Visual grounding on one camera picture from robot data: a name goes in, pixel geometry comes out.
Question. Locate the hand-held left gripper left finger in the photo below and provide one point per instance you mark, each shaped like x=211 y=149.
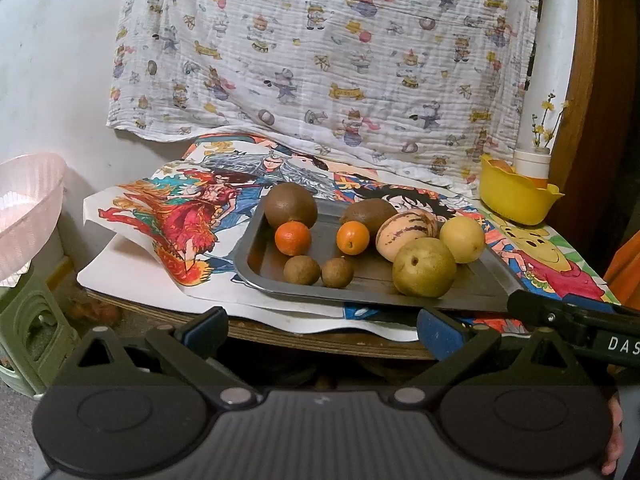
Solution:
x=207 y=330

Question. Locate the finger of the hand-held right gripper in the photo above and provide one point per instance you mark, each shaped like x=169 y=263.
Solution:
x=540 y=310

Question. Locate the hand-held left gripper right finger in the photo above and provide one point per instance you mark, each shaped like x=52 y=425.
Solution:
x=440 y=332

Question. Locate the green-brown pear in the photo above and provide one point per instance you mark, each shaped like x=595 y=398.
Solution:
x=424 y=267

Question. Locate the metal tray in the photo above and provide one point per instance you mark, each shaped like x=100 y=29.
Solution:
x=370 y=280

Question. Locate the round yellow fruit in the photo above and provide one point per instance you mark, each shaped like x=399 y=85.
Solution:
x=462 y=239

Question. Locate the brown longan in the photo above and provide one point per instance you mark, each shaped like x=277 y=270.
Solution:
x=337 y=272
x=301 y=270

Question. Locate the small orange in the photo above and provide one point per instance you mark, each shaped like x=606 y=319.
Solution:
x=352 y=238
x=292 y=238

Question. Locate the brown kiwi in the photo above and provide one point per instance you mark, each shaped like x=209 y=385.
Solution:
x=367 y=212
x=290 y=204

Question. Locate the person's right hand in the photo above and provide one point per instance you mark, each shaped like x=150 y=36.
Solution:
x=614 y=435

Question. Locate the yellow bear drawing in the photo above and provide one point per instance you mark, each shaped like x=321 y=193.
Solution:
x=550 y=260

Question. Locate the white paper sheet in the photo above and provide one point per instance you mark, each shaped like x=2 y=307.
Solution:
x=130 y=270

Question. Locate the yellow plastic bowl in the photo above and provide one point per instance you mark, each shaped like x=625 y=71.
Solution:
x=515 y=200

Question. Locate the orange fruit in bowl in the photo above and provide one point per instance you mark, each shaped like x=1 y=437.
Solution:
x=500 y=165

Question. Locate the green plastic stool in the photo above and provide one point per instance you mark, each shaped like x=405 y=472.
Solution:
x=30 y=330

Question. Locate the wooden headboard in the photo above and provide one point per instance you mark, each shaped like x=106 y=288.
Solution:
x=600 y=110

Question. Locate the pink plastic basket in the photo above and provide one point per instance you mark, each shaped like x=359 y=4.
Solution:
x=25 y=210

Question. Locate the cartoon printed white blanket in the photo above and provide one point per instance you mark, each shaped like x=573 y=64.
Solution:
x=325 y=60

